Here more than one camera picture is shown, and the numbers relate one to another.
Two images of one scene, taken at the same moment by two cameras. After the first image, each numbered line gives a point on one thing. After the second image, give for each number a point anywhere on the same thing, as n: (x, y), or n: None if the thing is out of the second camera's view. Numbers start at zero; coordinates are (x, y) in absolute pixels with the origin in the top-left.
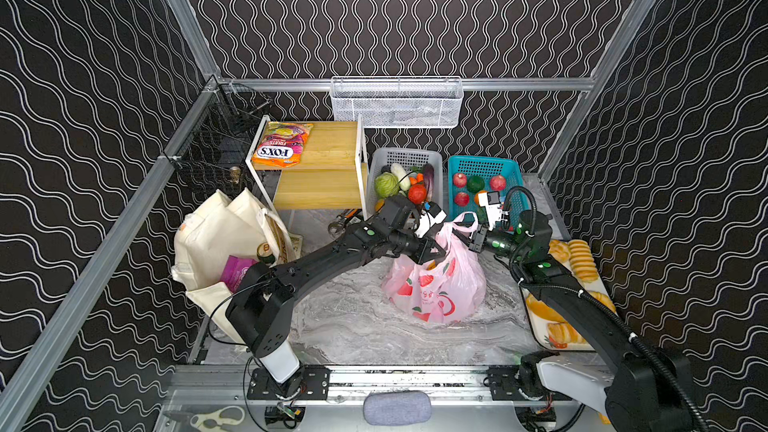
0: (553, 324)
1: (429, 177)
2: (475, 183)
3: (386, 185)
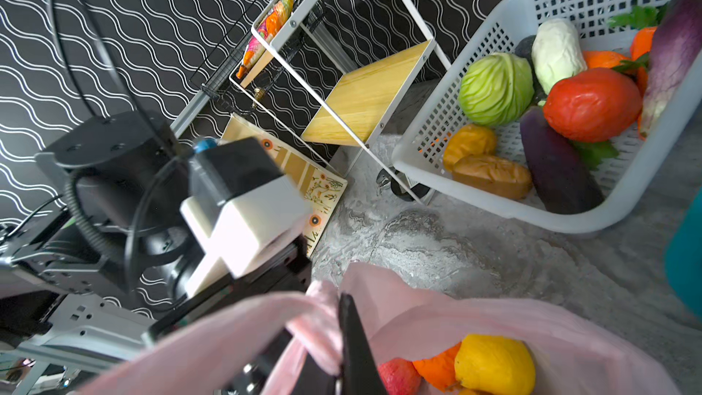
0: None
1: (565, 181)
2: None
3: (496, 89)
